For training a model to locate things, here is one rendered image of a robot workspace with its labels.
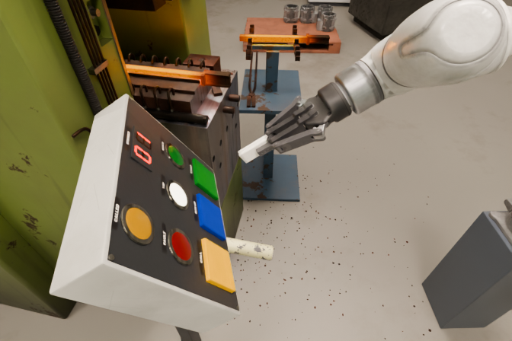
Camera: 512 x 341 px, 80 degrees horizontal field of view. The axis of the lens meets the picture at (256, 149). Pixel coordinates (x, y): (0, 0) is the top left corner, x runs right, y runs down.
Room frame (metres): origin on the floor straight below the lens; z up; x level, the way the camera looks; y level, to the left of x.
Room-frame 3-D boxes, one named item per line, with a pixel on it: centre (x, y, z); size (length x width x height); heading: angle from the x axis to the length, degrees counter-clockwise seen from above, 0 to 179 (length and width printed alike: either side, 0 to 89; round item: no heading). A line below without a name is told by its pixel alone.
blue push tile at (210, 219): (0.34, 0.09, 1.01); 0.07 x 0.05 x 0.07; 13
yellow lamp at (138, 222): (0.23, 0.15, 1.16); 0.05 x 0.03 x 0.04; 168
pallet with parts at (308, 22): (3.60, -0.41, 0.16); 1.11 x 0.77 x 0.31; 91
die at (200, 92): (0.92, 0.39, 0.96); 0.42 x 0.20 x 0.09; 78
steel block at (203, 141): (0.98, 0.39, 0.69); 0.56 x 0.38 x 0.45; 78
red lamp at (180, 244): (0.24, 0.11, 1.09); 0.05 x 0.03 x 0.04; 168
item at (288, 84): (1.37, -0.08, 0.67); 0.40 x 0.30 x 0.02; 177
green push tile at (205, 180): (0.44, 0.11, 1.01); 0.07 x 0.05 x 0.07; 13
